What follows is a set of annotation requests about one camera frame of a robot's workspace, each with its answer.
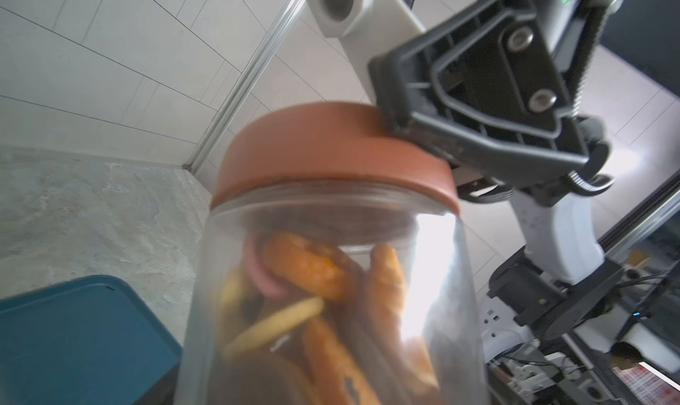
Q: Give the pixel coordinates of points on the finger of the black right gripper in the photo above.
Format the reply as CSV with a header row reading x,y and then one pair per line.
x,y
481,91

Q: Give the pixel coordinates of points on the terracotta jar lid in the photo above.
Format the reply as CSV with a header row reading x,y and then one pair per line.
x,y
329,140

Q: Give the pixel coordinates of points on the orange cookie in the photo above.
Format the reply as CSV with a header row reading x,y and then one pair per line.
x,y
316,267

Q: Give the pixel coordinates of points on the pink ring cookie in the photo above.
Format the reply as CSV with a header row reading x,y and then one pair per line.
x,y
270,285

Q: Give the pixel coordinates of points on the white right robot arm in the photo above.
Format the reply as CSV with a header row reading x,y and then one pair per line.
x,y
565,273

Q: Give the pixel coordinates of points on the teal plastic tray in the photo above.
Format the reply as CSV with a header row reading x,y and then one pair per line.
x,y
91,340

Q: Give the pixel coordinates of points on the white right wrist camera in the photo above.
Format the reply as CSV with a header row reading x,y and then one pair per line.
x,y
366,29

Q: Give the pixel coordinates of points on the aluminium corner frame post right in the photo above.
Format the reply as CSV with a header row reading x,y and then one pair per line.
x,y
245,84

